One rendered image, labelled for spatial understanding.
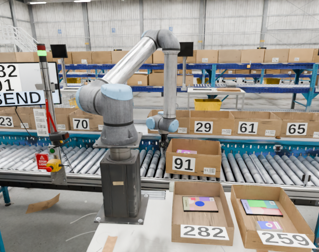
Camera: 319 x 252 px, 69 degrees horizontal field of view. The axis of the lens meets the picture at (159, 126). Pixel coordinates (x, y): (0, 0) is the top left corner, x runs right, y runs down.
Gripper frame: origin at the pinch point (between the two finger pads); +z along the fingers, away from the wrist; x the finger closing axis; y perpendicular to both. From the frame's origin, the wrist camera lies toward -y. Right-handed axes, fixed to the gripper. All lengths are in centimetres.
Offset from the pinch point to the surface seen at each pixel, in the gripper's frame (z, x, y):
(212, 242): 4, 31, 86
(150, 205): 5, -2, 60
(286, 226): 4, 68, 71
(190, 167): -0.9, 21.1, 22.2
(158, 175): 5.4, -1.4, 24.9
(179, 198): 4, 15, 53
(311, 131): -15, 124, -29
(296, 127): -18, 111, -28
